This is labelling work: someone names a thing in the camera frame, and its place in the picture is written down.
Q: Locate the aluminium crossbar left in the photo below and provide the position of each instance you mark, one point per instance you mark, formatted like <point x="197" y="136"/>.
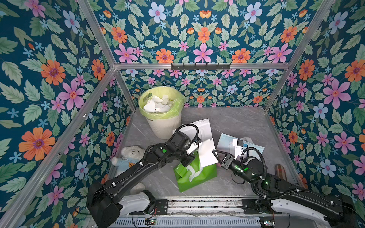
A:
<point x="29" y="191"/>

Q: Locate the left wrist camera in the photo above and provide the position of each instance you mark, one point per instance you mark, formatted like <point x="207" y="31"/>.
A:
<point x="194" y="148"/>

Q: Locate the aluminium frame post left rear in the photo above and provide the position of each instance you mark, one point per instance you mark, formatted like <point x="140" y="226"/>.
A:
<point x="105" y="48"/>

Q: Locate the black hook rack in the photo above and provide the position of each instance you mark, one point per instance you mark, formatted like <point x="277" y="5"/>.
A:
<point x="200" y="66"/>

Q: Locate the aluminium frame post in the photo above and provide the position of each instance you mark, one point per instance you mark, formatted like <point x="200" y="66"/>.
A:
<point x="105" y="48"/>
<point x="313" y="27"/>

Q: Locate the torn paper pieces in bin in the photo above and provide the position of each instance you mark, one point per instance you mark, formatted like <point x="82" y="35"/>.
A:
<point x="157" y="105"/>

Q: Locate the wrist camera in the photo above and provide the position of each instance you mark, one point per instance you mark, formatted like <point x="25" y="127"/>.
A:
<point x="238" y="146"/>
<point x="194" y="148"/>

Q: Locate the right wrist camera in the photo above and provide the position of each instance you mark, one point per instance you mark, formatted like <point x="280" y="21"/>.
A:
<point x="238" y="146"/>

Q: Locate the plaid pouch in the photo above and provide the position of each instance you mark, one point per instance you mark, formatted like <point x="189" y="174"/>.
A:
<point x="280" y="172"/>

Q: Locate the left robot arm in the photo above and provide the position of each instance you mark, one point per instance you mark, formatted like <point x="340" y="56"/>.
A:
<point x="103" y="200"/>

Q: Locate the aluminium crossbar rear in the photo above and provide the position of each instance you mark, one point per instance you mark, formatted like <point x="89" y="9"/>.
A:
<point x="142" y="66"/>

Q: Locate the white ribbed trash bin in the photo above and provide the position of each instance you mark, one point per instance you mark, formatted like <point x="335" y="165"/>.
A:
<point x="164" y="128"/>

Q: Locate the aluminium crossbar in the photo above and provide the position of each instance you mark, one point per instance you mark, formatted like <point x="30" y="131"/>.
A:
<point x="142" y="66"/>
<point x="29" y="191"/>

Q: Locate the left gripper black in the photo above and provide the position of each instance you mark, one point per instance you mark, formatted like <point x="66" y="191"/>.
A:
<point x="189" y="157"/>

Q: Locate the white perforated cable tray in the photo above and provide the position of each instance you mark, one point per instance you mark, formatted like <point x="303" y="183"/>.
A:
<point x="188" y="222"/>

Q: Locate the aluminium frame post right rear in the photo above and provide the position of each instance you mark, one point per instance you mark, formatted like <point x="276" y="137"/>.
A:
<point x="313" y="27"/>

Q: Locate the green white tote bag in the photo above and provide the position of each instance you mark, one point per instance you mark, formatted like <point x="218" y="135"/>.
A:
<point x="193" y="174"/>

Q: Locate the white plush toy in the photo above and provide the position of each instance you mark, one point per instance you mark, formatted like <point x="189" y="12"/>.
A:
<point x="129" y="157"/>

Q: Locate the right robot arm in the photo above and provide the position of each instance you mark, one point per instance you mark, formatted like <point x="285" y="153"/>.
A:
<point x="278" y="195"/>

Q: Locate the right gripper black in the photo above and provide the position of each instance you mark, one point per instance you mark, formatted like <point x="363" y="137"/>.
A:
<point x="225" y="163"/>

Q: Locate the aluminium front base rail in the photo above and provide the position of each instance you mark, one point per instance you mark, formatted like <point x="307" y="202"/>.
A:
<point x="142" y="204"/>

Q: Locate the pink blue gradient tote bag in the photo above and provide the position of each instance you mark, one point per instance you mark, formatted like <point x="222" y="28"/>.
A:
<point x="227" y="143"/>

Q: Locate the green plastic bin liner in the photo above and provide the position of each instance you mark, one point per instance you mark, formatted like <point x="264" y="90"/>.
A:
<point x="172" y="93"/>

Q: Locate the receipt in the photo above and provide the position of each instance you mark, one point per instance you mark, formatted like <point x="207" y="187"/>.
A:
<point x="206" y="155"/>

